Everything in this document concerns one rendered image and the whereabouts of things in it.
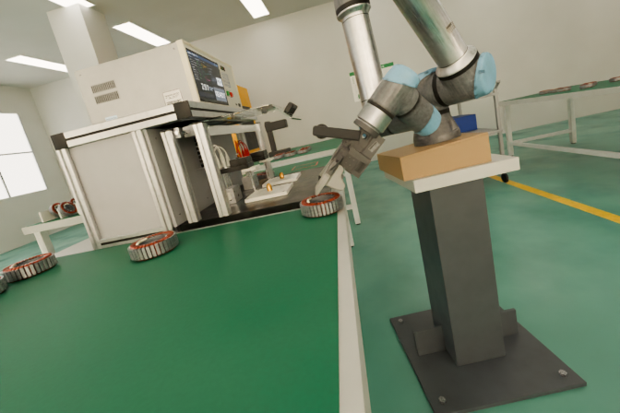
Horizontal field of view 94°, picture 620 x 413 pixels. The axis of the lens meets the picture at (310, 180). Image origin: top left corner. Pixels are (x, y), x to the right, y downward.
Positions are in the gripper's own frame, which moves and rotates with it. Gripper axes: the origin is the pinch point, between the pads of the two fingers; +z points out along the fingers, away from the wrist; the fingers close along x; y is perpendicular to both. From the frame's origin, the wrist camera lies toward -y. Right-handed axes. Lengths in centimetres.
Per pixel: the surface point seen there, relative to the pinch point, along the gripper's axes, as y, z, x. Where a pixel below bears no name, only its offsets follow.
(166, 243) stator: -22.3, 30.3, -10.0
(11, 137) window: -546, 392, 483
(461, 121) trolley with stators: 111, -95, 270
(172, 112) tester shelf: -43.8, 6.6, 6.3
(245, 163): -22.6, 12.7, 24.7
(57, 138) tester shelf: -69, 33, 6
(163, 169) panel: -39.7, 23.9, 9.3
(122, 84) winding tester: -69, 13, 20
